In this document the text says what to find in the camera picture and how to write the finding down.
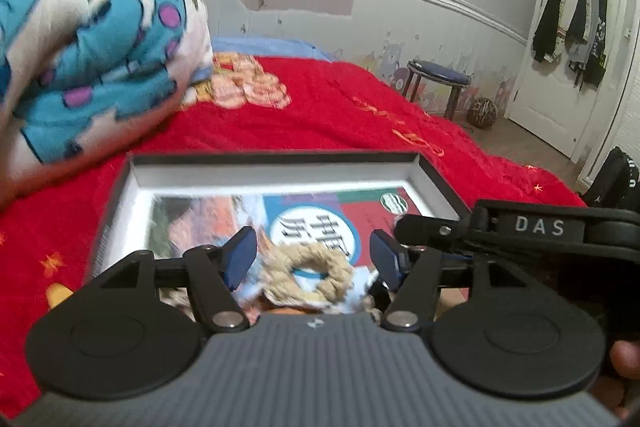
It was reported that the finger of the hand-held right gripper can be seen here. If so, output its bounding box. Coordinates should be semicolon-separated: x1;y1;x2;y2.
394;213;476;254

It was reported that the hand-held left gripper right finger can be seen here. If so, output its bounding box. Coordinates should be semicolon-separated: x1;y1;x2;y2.
369;229;521;332

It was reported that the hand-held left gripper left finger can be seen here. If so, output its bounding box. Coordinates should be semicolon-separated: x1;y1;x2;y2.
100;226;259;334

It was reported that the cream crochet scrunchie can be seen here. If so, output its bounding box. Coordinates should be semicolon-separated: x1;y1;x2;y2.
260;243;353;308

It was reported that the black cardboard box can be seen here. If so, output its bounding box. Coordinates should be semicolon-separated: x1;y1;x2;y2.
85;152;471;300

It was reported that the person's right hand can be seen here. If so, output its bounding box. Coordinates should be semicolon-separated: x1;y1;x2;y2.
592;339;640;423

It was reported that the illustrated book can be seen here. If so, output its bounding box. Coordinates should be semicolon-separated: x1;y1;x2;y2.
150;189;436;300

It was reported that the black backpack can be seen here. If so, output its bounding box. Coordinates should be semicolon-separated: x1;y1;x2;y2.
582;147;640;210

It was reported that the white door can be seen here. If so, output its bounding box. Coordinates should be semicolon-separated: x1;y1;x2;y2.
502;0;632;158

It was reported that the brown patterned ball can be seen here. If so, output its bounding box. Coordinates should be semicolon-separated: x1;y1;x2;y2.
467;98;498;128

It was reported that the red printed bedspread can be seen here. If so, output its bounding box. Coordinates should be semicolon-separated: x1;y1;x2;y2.
0;54;588;408

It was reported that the round wooden stool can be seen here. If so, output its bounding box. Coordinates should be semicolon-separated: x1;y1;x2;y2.
402;59;472;120

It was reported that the black hanging garment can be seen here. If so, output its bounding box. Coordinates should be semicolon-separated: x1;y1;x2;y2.
582;0;610;90

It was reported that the grey hanging garment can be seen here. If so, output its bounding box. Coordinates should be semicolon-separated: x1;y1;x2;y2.
567;0;601;72

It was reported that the blue bed sheet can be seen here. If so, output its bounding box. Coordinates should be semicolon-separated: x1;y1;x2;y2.
212;38;333;62

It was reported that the black and white hanging jacket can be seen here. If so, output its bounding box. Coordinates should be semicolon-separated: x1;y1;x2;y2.
531;0;583;62

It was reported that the cartoon monster printed blanket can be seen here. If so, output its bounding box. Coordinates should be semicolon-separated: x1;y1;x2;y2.
0;0;215;208

